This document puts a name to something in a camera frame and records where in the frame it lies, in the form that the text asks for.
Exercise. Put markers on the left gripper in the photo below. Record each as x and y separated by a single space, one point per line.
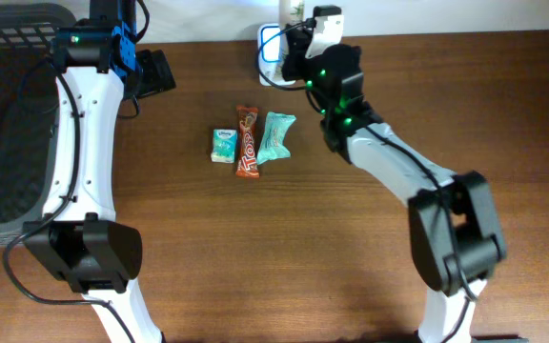
157 72

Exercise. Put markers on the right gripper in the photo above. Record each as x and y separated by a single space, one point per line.
294 64

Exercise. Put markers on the orange chocolate bar wrapper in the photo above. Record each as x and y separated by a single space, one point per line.
247 162

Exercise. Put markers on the small green tissue pack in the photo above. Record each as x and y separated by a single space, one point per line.
224 145

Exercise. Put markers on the teal snack packet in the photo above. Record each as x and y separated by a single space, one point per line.
272 143

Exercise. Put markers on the white bamboo print tube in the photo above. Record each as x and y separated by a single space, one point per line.
290 12

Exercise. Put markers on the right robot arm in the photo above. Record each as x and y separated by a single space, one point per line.
455 235

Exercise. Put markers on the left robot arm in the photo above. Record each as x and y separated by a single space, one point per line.
77 239

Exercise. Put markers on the grey plastic mesh basket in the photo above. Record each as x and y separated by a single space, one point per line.
28 111

